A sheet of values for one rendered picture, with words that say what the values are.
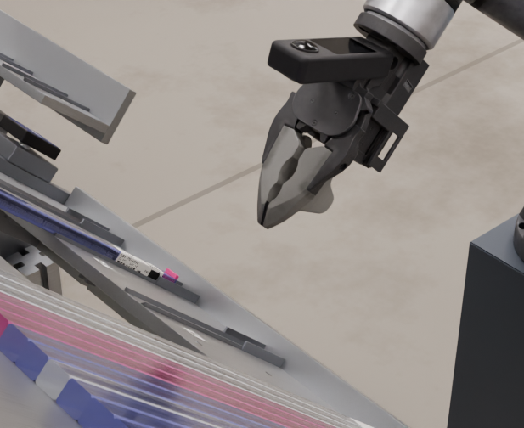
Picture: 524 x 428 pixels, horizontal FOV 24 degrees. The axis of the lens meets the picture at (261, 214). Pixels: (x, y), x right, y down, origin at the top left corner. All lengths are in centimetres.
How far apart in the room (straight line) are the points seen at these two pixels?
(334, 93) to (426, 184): 143
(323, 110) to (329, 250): 124
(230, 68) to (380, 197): 62
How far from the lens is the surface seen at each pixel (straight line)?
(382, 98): 115
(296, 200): 110
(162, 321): 86
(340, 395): 99
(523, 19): 115
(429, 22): 112
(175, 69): 293
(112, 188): 252
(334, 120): 110
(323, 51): 107
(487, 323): 150
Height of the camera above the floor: 142
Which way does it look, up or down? 36 degrees down
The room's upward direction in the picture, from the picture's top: straight up
